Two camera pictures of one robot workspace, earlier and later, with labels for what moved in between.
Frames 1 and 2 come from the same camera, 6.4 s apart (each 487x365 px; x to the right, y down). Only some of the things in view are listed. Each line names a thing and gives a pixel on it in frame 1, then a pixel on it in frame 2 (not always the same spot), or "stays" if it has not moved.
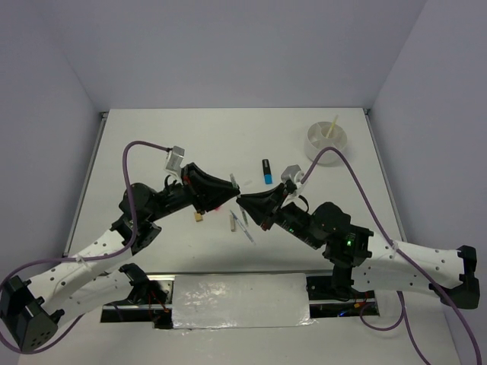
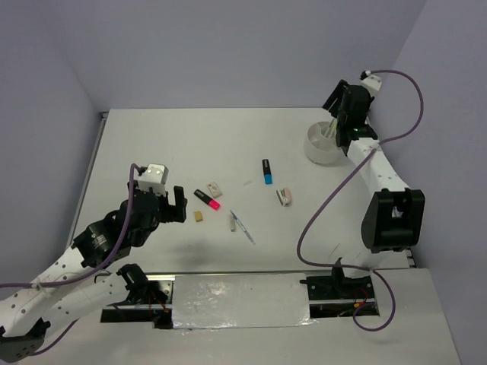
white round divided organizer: [323, 134] stays
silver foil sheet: [242, 300] stays
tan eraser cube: [198, 217] stays
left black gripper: [207, 192] to [176, 212]
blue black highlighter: [268, 176] stays
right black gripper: [263, 207] to [337, 93]
